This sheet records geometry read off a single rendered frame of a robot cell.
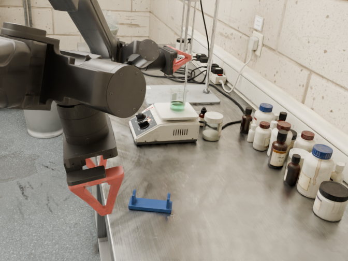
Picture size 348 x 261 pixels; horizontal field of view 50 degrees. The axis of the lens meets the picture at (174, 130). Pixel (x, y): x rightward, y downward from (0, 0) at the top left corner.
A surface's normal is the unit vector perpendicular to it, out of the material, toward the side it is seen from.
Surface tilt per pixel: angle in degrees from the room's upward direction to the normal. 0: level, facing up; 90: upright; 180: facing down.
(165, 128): 90
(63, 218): 0
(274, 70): 90
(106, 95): 84
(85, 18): 143
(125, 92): 84
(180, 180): 0
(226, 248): 0
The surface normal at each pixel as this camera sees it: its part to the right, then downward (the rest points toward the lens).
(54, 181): 0.08, -0.89
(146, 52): 0.47, -0.13
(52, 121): 0.61, 0.46
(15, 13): 0.26, 0.44
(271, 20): -0.96, 0.05
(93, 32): -0.01, 0.98
